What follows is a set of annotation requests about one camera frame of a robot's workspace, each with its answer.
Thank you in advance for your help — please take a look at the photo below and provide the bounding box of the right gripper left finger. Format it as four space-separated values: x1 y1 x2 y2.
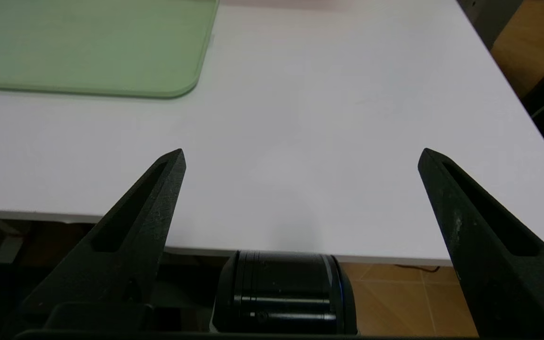
3 148 187 338

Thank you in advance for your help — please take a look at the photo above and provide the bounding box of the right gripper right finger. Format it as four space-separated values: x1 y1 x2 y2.
417 148 544 338

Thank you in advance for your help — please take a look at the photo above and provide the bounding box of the white table leg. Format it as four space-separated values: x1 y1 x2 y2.
0 218 32 265

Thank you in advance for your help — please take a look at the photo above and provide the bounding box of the light green plastic tray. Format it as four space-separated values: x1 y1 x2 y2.
0 0 220 100

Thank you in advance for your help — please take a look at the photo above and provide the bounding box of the grey partition panel foot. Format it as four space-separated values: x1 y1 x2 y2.
456 0 524 50

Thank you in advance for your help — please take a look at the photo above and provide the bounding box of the thin dark floor cable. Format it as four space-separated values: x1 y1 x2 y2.
394 263 441 273

